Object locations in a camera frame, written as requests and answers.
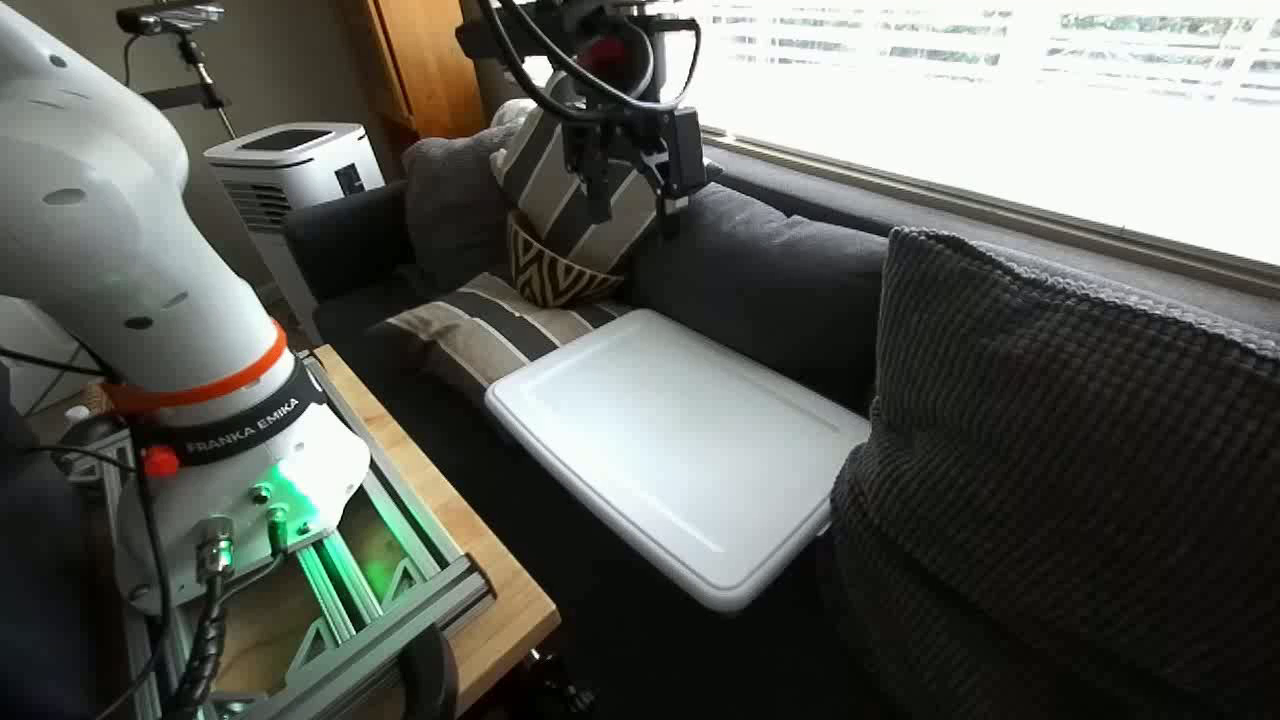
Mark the flat striped pillow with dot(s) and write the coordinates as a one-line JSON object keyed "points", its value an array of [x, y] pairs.
{"points": [[493, 334]]}

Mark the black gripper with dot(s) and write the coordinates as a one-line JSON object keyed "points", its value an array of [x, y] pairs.
{"points": [[619, 132]]}

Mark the black camera on stand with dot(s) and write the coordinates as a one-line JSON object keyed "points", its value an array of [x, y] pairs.
{"points": [[167, 19]]}

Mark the red round knob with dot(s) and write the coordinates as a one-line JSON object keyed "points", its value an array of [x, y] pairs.
{"points": [[163, 463]]}

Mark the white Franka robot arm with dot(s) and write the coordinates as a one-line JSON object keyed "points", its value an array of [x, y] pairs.
{"points": [[107, 241]]}

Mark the grey textured pillow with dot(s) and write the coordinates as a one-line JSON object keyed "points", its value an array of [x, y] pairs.
{"points": [[1066, 465]]}

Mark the white air purifier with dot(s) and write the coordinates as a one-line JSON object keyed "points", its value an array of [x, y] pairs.
{"points": [[286, 167]]}

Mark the black cream geometric pillow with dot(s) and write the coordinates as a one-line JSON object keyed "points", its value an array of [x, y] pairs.
{"points": [[552, 280]]}

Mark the plain grey pillow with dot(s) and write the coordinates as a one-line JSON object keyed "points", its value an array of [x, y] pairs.
{"points": [[454, 203]]}

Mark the wooden table board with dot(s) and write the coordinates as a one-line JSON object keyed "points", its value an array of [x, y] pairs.
{"points": [[504, 603]]}

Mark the upright striped pillow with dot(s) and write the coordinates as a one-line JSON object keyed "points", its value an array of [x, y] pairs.
{"points": [[540, 194]]}

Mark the wooden cabinet door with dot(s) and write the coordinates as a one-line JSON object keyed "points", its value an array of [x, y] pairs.
{"points": [[425, 60]]}

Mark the window sill ledge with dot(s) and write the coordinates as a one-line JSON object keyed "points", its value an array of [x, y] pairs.
{"points": [[1014, 215]]}

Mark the dark grey sofa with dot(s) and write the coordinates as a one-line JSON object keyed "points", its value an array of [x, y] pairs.
{"points": [[760, 264]]}

